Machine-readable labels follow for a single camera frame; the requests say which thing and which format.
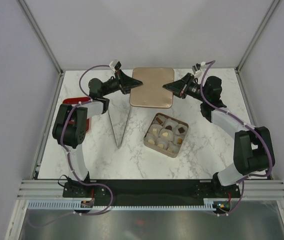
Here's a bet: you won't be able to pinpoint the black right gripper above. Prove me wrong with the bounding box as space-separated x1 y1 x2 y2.
162 73 208 103

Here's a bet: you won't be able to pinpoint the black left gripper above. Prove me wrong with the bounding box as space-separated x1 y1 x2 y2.
101 69 143 97

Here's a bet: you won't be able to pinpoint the rose gold box lid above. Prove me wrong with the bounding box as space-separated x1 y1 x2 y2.
129 67 175 109

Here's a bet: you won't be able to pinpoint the dark square chocolate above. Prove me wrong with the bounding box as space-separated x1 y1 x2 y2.
178 127 185 134

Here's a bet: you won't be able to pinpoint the rose gold chocolate box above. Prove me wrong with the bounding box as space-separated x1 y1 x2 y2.
143 112 189 158

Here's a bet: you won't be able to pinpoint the metal tongs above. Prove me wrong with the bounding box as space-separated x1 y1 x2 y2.
108 97 132 149

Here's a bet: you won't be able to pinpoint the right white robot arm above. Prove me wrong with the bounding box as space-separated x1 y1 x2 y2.
163 73 275 198

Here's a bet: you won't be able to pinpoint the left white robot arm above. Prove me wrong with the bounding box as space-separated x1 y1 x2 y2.
52 69 143 197

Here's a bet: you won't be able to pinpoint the red rectangular tray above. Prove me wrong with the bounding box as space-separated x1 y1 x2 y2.
62 96 91 133

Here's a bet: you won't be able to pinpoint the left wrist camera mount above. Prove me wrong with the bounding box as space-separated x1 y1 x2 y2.
109 59 122 72

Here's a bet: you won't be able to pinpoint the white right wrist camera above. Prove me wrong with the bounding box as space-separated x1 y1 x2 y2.
191 61 206 78

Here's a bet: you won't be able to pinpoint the right aluminium frame post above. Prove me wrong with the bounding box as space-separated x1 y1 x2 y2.
235 0 282 74

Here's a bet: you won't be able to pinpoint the aluminium frame post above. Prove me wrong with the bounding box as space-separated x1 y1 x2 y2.
235 0 282 74
16 0 64 75

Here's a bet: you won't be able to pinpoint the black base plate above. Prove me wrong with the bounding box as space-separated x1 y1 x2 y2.
62 179 240 206

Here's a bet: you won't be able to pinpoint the white slotted cable duct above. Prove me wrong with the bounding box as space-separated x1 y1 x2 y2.
27 199 216 211

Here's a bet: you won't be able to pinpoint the left aluminium frame post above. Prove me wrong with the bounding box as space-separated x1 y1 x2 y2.
16 0 64 75

